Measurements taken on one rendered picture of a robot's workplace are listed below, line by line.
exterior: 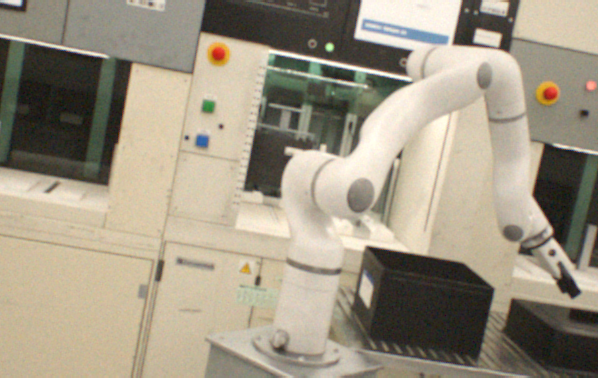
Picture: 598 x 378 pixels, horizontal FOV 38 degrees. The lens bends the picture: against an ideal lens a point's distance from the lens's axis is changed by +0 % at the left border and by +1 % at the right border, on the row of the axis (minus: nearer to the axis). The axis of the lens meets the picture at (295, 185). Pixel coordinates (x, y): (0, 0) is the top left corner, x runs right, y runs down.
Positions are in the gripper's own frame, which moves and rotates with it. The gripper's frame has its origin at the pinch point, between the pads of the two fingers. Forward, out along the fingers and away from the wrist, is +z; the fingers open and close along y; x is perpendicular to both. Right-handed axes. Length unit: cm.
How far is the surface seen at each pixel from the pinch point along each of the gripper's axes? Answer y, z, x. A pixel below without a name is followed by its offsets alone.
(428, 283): -11.7, -27.2, 30.4
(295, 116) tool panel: 132, -57, 23
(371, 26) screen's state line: 41, -79, -2
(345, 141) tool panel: 125, -39, 13
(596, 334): -11.8, 8.2, 3.2
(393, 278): -11, -33, 37
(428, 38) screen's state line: 41, -67, -14
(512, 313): 10.6, 2.5, 13.8
